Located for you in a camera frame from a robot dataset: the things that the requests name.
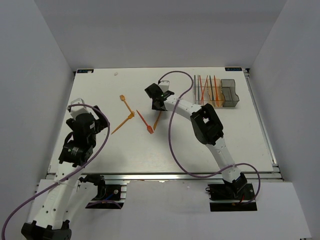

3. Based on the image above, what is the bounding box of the orange plastic knife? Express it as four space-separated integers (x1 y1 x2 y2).
153 111 162 131

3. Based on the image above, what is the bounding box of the red plastic fork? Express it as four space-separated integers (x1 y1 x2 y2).
136 110 154 134

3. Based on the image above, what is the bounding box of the orange plastic fork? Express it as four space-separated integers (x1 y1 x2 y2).
111 111 135 134

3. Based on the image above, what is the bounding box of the orange plastic spoon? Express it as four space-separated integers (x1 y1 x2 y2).
119 94 135 116

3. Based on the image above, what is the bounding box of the dark blue chopstick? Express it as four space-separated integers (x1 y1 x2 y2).
194 75 199 103

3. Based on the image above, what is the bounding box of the red chopstick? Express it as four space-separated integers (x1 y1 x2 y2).
200 78 208 101

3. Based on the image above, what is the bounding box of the red plastic knife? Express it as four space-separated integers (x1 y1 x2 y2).
214 75 220 108

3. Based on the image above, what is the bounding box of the dark grey chopstick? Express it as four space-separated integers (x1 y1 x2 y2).
197 75 202 102

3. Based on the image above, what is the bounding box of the blue plastic knife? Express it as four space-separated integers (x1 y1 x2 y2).
209 75 215 104

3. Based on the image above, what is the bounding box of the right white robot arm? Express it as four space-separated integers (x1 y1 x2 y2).
144 83 247 200

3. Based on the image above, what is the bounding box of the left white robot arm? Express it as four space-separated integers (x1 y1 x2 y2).
21 101 110 240

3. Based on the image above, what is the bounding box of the clear plastic container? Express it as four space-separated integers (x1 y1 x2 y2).
193 75 209 105

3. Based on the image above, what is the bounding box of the left blue table label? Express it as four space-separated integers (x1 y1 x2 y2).
76 69 94 74

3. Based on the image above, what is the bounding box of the blue table label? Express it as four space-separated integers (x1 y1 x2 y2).
224 67 243 72
76 69 94 74

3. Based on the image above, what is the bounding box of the orange plastic container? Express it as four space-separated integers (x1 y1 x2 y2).
208 78 224 108

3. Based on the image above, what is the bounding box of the grey plastic container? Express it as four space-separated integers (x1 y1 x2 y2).
221 79 240 108

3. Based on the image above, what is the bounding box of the right blue table label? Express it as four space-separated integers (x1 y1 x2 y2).
224 67 243 72

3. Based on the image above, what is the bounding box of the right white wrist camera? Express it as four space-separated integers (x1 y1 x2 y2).
158 80 170 93

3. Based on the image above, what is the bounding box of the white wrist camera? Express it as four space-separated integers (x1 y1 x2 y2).
158 80 170 93
67 98 89 120

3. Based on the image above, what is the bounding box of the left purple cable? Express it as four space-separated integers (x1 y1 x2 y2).
2 104 111 240

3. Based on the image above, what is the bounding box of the purple cable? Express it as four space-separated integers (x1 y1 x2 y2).
157 71 262 206
2 104 111 240

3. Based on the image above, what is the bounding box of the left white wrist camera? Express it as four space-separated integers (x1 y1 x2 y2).
67 98 89 120

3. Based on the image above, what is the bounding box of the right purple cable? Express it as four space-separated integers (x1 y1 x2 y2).
157 71 262 206

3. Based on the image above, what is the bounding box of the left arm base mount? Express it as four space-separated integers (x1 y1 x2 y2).
79 174 124 209

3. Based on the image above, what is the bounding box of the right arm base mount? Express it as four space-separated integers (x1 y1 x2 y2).
205 183 258 212

